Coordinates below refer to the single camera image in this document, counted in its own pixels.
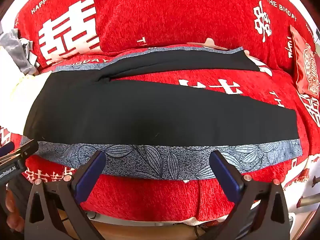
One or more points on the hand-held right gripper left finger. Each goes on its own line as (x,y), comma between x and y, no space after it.
(90,176)

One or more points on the black pants with grey floral trim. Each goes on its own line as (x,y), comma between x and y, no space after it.
(150,115)

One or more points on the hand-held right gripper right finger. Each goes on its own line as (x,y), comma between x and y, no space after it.
(225,177)

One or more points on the grey crumpled cloth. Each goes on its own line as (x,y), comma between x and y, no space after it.
(15,50)

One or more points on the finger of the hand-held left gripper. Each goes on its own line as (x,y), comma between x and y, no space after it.
(27,148)
(6,148)

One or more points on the person's left hand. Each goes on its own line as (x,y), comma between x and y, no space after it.
(11,202)

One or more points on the white cloth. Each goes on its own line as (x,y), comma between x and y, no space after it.
(15,100)

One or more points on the red patterned cushion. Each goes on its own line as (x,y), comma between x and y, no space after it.
(306,65)

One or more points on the red printed blanket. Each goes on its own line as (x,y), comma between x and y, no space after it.
(175,12)

